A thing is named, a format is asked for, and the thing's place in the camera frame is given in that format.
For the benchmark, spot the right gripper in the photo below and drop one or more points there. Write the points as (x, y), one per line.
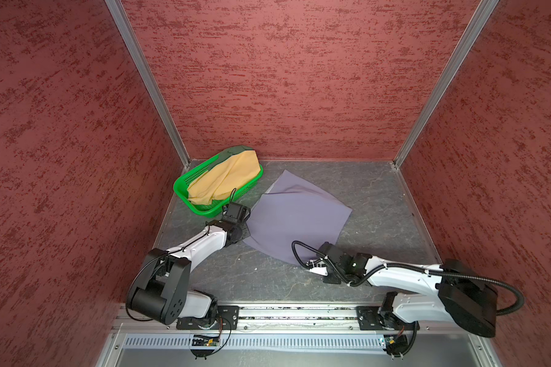
(332, 280)

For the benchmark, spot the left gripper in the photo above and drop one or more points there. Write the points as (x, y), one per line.
(245, 232)

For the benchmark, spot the yellow skirt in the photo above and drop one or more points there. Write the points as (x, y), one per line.
(219, 182)

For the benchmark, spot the lavender skirt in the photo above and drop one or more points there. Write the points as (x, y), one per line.
(294, 209)

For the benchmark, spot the green plastic basket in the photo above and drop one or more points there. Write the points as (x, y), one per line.
(181, 188)

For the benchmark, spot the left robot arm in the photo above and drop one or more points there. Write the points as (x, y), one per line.
(161, 289)

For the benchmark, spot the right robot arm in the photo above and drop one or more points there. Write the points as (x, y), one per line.
(449, 293)

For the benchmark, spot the dark green skirt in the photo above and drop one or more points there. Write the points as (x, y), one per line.
(229, 152)

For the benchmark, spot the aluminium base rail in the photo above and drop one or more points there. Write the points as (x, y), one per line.
(287, 318)

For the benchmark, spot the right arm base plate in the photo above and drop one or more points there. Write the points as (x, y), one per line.
(367, 317)

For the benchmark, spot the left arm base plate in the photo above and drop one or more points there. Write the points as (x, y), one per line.
(229, 316)

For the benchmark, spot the white slotted cable duct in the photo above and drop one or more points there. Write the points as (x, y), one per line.
(311, 343)

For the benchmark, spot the left aluminium corner post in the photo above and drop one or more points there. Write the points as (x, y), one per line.
(128, 35)

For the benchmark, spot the aluminium corner post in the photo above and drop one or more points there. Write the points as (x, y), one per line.
(128, 35)
(466, 42)

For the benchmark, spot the right aluminium corner post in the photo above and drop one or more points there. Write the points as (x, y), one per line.
(466, 42)

